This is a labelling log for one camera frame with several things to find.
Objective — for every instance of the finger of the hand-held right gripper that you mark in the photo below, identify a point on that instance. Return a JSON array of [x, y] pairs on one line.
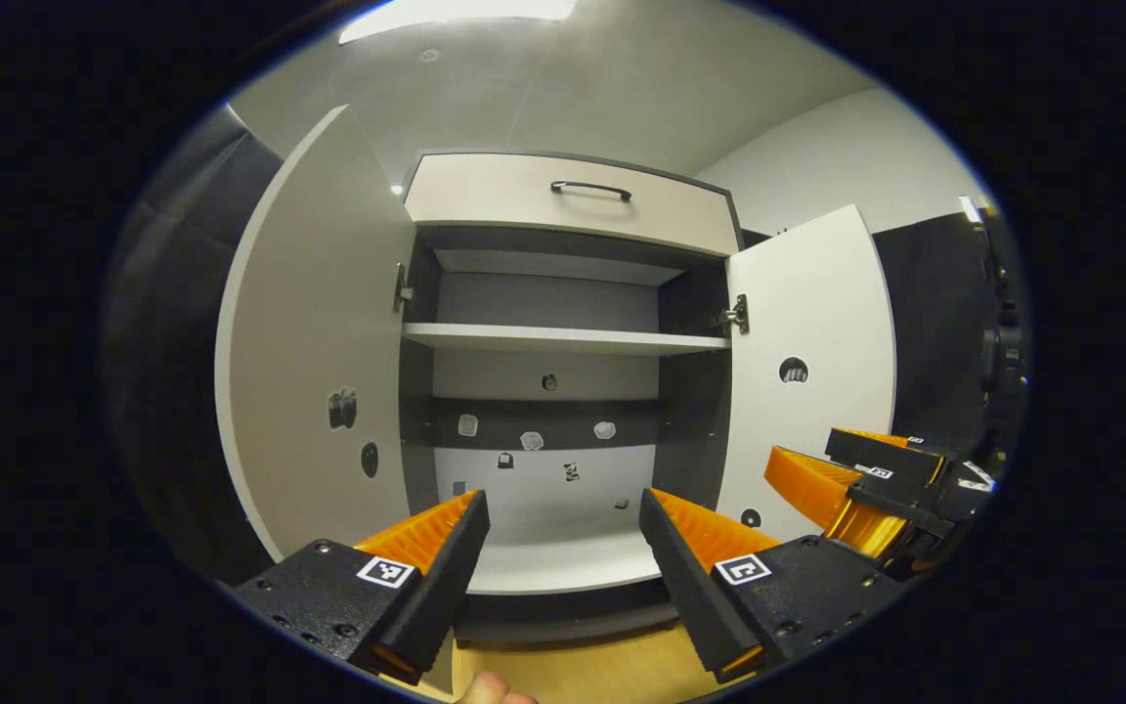
[[900, 504], [881, 453]]

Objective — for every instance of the ceiling light strip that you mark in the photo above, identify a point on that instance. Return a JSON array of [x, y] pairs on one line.
[[446, 12]]

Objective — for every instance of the grey double-door shoe cabinet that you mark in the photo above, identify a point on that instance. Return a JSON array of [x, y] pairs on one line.
[[695, 411]]

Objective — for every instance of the metal door hinge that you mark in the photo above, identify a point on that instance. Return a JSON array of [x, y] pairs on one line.
[[400, 289], [737, 315]]

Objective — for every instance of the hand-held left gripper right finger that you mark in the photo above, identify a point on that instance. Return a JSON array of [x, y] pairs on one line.
[[685, 587]]

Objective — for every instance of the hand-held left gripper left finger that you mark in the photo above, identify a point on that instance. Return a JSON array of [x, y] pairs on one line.
[[441, 587]]

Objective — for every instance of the beige cabinet drawer front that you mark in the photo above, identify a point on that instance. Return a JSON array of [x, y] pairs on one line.
[[495, 191]]

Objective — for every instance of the cabinet door with camera sticker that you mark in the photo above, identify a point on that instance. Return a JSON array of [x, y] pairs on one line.
[[309, 323]]

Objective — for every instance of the cabinet door with headphone sticker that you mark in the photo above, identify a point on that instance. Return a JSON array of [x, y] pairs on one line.
[[817, 313]]

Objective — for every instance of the white cabinet shelf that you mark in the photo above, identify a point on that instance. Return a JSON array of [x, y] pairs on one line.
[[563, 338]]

